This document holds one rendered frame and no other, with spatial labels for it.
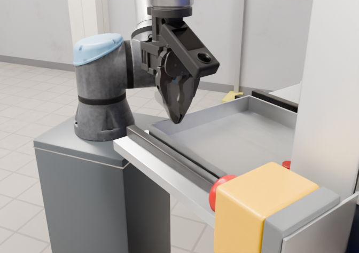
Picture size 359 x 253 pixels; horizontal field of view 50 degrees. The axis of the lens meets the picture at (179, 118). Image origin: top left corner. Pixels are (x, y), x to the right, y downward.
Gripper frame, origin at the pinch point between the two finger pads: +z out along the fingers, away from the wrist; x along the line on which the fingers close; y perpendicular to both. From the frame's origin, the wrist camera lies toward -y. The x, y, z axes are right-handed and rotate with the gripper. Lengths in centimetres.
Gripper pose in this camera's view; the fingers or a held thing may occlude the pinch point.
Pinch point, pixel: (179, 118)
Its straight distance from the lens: 72.8
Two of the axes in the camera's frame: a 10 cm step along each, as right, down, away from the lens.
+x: -8.0, 2.4, -5.5
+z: 0.0, 9.2, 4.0
